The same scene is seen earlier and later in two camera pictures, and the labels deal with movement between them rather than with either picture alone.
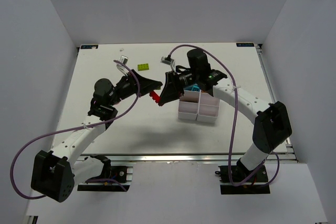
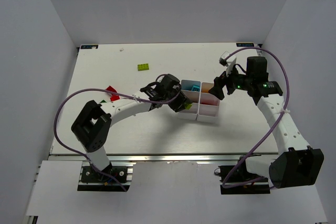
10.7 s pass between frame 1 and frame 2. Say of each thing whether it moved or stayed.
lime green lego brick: stayed
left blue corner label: stayed
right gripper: moved
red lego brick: moved
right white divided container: stayed
